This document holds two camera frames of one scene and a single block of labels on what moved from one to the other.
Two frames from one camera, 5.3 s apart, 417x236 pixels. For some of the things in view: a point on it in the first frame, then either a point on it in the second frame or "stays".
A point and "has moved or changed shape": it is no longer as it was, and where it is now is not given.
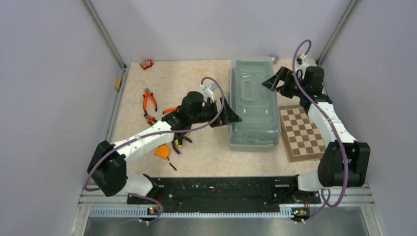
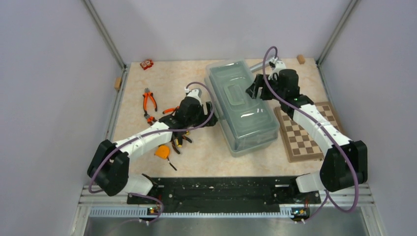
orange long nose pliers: (174, 109) stays
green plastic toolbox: (258, 105) has moved or changed shape
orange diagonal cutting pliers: (147, 93) stays
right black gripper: (272, 82) → (259, 81)
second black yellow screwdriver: (179, 141) stays
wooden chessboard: (303, 139) stays
